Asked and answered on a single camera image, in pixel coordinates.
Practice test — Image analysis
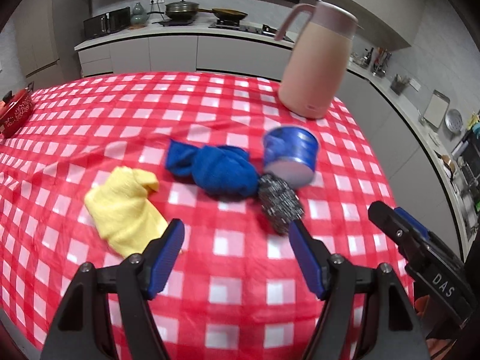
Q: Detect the white cutting board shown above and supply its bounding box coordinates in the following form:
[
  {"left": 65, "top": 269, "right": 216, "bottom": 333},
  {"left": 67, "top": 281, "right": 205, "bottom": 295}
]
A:
[{"left": 423, "top": 90, "right": 450, "bottom": 130}]

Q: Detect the blue paper cup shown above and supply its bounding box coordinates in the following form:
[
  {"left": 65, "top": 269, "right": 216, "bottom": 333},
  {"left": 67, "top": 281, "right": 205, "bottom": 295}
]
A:
[{"left": 263, "top": 125, "right": 320, "bottom": 189}]

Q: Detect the green ceramic vase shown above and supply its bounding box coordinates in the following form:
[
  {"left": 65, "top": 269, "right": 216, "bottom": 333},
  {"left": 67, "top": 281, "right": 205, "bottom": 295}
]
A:
[{"left": 130, "top": 2, "right": 148, "bottom": 26}]

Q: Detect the dark cooking pot with lid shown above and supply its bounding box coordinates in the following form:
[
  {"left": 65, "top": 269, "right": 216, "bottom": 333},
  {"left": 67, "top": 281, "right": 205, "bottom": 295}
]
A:
[{"left": 165, "top": 0, "right": 199, "bottom": 20}]

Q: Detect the round metal strainer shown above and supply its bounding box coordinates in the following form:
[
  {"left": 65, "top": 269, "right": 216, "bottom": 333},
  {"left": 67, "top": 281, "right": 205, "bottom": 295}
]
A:
[{"left": 444, "top": 109, "right": 463, "bottom": 135}]

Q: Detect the black microwave oven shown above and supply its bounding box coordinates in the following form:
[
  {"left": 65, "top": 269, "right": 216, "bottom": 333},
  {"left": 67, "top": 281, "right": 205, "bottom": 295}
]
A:
[{"left": 84, "top": 7, "right": 131, "bottom": 40}]

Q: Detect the yellow cloth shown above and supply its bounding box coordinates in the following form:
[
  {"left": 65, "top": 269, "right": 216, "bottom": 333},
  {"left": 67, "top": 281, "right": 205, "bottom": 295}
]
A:
[{"left": 84, "top": 166, "right": 168, "bottom": 258}]

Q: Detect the red enamel pot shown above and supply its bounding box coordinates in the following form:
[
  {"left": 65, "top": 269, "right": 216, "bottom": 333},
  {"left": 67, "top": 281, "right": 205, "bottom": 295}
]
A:
[{"left": 1, "top": 88, "right": 34, "bottom": 138}]

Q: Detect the beige refrigerator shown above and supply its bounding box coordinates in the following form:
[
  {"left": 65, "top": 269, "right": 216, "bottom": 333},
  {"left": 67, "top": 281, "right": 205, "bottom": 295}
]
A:
[{"left": 13, "top": 0, "right": 89, "bottom": 89}]

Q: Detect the pink thermos jug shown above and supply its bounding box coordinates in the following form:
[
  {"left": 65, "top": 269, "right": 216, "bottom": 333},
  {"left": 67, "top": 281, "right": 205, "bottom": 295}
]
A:
[{"left": 274, "top": 1, "right": 358, "bottom": 119}]

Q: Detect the blue cloth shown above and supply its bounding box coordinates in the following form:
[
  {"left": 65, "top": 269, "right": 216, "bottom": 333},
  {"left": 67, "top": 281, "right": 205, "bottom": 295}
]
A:
[{"left": 165, "top": 140, "right": 259, "bottom": 198}]

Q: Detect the red white checkered tablecloth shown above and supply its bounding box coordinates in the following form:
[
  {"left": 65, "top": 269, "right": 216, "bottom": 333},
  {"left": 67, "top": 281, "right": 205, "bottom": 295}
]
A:
[{"left": 1, "top": 72, "right": 413, "bottom": 359}]

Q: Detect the dark bottle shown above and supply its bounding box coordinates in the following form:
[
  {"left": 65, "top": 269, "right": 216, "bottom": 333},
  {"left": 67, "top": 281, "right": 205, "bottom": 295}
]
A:
[{"left": 363, "top": 47, "right": 374, "bottom": 68}]

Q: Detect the utensil holder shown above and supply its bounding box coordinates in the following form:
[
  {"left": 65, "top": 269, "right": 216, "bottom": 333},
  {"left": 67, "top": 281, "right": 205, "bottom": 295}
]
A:
[{"left": 390, "top": 74, "right": 411, "bottom": 95}]

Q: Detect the black frying pan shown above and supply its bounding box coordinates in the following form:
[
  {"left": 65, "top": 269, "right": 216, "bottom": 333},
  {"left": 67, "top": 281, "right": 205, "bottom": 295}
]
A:
[{"left": 198, "top": 8, "right": 248, "bottom": 22}]

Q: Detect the gas stove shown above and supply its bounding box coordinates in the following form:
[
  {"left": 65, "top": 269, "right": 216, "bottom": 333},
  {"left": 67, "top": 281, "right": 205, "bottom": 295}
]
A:
[{"left": 209, "top": 20, "right": 278, "bottom": 38}]

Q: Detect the steel wool scrubber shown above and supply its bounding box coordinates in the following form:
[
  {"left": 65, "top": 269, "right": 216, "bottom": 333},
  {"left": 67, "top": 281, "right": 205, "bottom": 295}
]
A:
[{"left": 258, "top": 173, "right": 304, "bottom": 235}]

